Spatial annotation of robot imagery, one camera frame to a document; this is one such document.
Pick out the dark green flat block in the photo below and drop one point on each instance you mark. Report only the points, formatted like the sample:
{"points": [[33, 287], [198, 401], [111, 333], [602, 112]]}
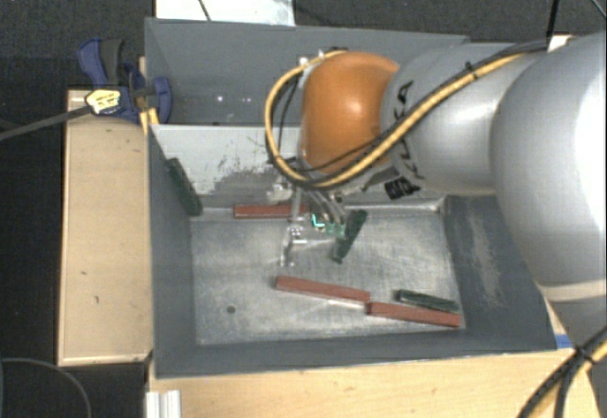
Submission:
{"points": [[350, 233], [185, 188], [427, 301]]}

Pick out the red-brown flat block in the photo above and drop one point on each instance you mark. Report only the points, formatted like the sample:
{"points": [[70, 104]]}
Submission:
{"points": [[412, 314], [322, 289], [261, 211]]}

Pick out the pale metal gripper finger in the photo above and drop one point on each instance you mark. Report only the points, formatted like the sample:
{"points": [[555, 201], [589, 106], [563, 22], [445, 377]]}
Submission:
{"points": [[298, 234], [287, 253]]}

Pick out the black cylinder on white bracket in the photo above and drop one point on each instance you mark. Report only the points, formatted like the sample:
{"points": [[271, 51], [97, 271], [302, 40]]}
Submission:
{"points": [[401, 188]]}

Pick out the grey metal bin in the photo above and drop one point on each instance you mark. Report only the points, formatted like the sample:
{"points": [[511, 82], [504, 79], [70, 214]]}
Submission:
{"points": [[246, 302]]}

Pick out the pale wood flat board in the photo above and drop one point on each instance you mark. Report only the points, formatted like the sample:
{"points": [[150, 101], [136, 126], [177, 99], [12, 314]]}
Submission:
{"points": [[106, 241]]}

